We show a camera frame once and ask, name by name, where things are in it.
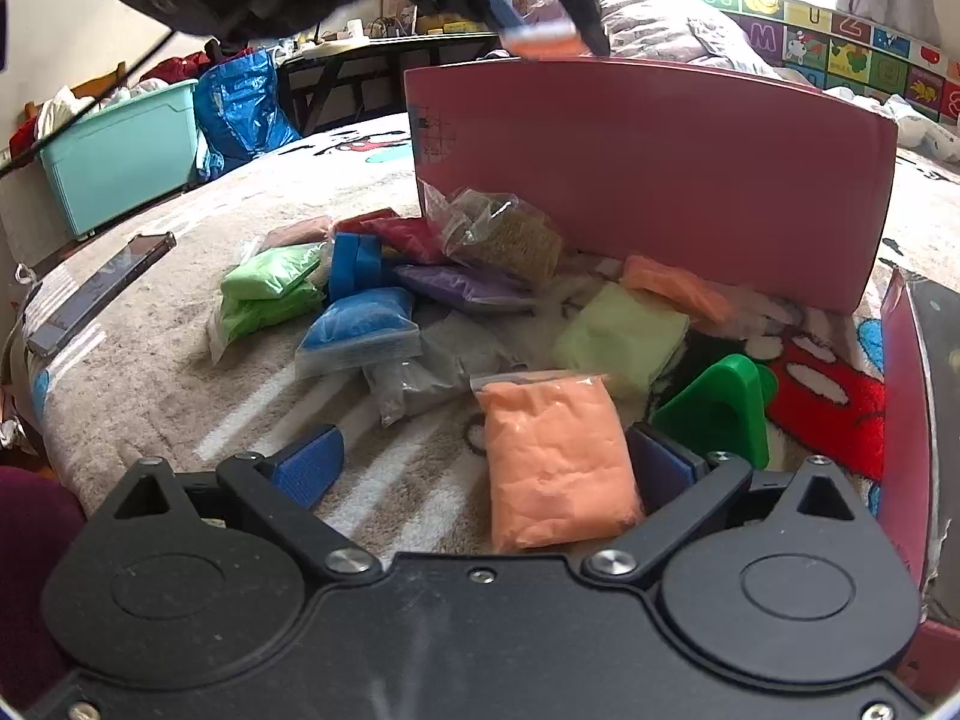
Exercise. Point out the blue plastic mould block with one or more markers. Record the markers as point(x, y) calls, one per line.
point(357, 266)

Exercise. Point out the small orange sand bag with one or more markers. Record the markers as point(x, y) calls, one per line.
point(680, 287)

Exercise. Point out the purple sand bag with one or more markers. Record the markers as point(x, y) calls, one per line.
point(464, 289)

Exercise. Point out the teal plastic storage bin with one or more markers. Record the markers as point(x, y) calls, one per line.
point(123, 156)

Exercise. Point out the green sand bag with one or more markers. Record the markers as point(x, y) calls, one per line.
point(232, 320)
point(272, 273)

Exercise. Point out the smartphone in dark case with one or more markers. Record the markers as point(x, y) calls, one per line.
point(97, 292)

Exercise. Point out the blue plastic shopping bag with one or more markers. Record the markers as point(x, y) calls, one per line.
point(238, 111)

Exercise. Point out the colourful alphabet foam mat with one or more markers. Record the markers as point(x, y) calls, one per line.
point(832, 49)

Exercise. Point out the bright red sand bag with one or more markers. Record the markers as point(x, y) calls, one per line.
point(362, 223)

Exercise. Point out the upper green sand bag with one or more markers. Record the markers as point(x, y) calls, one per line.
point(272, 273)

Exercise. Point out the lilac quilt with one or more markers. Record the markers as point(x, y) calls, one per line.
point(681, 31)

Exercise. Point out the dark red sand bag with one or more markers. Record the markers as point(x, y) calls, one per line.
point(413, 238)

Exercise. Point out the lower green sand bag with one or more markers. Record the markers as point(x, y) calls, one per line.
point(232, 320)

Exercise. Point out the pink-brown sand bag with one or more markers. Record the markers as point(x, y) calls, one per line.
point(310, 231)

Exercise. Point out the brown sand bag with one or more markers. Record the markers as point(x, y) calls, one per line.
point(497, 232)

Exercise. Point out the Mickey Mouse bed blanket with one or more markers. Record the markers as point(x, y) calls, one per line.
point(140, 381)

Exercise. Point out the grey sand bag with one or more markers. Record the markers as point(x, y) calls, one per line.
point(454, 350)

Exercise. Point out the pink cardboard shoe box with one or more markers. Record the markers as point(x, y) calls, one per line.
point(740, 179)

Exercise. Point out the dark printed box lid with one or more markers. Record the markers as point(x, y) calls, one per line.
point(919, 502)

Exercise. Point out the pale yellow-green sand bag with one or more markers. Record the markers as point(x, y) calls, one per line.
point(628, 338)

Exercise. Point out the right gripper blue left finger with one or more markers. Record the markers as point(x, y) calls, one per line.
point(308, 468)

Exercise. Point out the dark desk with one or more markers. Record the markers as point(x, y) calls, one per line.
point(347, 82)

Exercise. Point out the green triangular plastic mould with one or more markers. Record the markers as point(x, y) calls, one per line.
point(722, 410)

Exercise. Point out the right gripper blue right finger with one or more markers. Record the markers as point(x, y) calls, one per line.
point(663, 469)

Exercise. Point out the white crumpled cloth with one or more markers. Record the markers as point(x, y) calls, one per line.
point(915, 131)

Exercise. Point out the orange item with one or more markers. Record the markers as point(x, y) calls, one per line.
point(544, 40)

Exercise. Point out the large orange sand bag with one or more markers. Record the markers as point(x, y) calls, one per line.
point(559, 467)

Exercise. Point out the blue sand bag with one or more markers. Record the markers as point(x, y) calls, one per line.
point(362, 330)

